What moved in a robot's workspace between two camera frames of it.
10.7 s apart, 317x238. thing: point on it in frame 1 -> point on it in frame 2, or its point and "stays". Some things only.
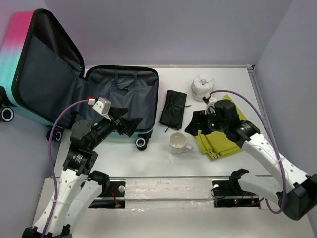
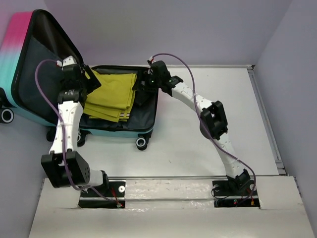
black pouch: [173, 111] -> [146, 98]
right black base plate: [232, 188] stays
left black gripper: [130, 124] -> [93, 83]
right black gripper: [193, 126] -> [137, 85]
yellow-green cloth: [218, 143] -> [114, 99]
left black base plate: [117, 189] stays
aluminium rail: [171, 177] stays
